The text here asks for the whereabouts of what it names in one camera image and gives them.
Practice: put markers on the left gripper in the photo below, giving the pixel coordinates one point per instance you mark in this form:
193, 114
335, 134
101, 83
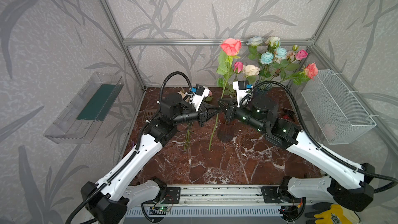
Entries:
202, 117

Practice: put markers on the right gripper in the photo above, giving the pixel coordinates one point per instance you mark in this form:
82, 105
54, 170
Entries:
230, 110

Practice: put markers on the red glass vase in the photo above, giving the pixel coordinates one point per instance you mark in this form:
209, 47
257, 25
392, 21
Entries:
226, 131

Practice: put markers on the blue purple glass vase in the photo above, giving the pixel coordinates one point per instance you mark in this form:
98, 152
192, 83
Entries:
264, 89

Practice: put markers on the small magenta rose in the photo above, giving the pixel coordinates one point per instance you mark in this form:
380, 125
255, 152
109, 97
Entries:
238, 67

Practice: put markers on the peach cream rose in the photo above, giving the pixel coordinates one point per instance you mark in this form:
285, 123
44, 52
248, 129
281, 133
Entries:
251, 72

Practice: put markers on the large salmon rose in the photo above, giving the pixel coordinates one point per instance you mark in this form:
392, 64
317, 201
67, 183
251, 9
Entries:
229, 52

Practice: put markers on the teal peony spray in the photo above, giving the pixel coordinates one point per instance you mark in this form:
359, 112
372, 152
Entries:
273, 63

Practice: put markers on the white blue rose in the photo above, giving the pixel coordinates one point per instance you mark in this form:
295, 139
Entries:
253, 44

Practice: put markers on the coral pink rose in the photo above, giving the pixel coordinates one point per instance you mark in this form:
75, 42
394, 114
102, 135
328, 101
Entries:
298, 78

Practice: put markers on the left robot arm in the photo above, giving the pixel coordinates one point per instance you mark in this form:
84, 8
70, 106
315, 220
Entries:
107, 200

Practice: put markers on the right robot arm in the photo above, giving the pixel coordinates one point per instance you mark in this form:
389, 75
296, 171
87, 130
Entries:
349, 184

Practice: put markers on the flower bunch on table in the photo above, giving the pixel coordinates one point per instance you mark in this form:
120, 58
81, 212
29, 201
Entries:
187, 142

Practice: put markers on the brown slotted scoop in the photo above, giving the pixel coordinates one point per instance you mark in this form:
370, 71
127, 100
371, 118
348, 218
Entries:
149, 114

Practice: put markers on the clear plastic tray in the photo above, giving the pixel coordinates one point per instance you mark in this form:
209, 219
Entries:
80, 121

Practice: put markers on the yellow work glove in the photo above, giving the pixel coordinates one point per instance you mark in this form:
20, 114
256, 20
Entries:
328, 213

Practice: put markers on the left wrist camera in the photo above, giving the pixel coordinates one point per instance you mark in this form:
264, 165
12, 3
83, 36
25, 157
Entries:
199, 92

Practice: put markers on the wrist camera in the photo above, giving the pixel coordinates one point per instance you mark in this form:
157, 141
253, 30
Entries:
199, 92
241, 87

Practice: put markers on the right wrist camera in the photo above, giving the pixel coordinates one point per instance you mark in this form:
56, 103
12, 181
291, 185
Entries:
241, 87

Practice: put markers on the white wire basket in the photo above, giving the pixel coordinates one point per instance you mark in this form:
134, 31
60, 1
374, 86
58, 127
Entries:
337, 111

